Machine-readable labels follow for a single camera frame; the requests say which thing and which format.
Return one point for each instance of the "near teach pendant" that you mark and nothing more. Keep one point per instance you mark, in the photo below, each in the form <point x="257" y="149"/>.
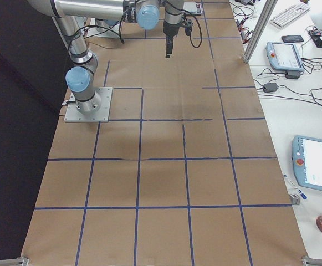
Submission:
<point x="307" y="161"/>

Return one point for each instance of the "black smartphone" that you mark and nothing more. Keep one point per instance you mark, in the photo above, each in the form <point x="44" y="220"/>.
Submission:
<point x="292" y="39"/>

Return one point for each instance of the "white keyboard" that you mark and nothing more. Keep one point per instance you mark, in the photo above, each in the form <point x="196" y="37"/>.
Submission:
<point x="289" y="15"/>

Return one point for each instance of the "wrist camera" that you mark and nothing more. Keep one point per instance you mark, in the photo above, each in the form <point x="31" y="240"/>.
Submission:
<point x="188" y="24"/>

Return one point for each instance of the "silver kitchen scale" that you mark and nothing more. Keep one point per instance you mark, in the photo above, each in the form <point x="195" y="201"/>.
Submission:
<point x="194" y="8"/>

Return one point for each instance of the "teach pendant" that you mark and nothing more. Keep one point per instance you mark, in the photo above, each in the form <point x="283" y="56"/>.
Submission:
<point x="307" y="161"/>
<point x="284" y="56"/>

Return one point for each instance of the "black power adapter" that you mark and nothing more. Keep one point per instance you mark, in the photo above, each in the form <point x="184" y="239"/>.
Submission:
<point x="270" y="87"/>

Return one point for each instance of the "far teach pendant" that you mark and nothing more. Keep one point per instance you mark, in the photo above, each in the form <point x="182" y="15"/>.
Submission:
<point x="284" y="56"/>

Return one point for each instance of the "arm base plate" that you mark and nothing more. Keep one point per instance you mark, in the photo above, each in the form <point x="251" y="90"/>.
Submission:
<point x="104" y="28"/>
<point x="95" y="110"/>

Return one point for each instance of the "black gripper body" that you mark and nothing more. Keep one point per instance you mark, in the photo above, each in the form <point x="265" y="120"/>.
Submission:
<point x="168" y="30"/>

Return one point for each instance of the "aluminium frame post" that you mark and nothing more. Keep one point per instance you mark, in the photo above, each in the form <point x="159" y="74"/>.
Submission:
<point x="259" y="28"/>

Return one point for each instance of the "brown paper table cover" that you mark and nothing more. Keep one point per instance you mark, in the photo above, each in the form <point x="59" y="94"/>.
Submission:
<point x="184" y="173"/>

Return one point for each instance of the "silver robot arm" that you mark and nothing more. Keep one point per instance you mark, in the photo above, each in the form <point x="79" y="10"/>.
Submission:
<point x="88" y="41"/>

